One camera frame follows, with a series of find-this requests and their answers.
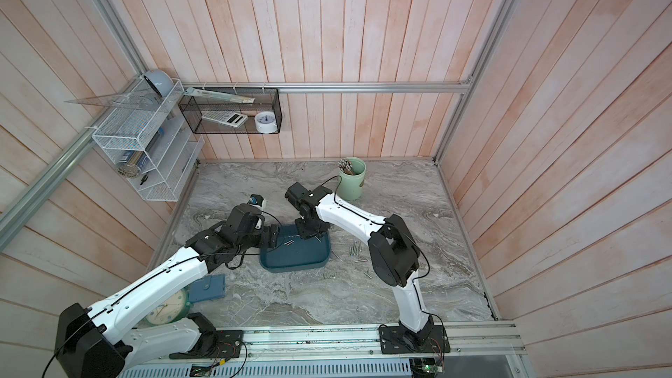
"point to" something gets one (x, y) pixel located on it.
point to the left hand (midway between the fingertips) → (266, 231)
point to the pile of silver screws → (290, 241)
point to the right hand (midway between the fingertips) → (309, 231)
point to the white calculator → (228, 118)
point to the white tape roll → (266, 122)
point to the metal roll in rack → (129, 169)
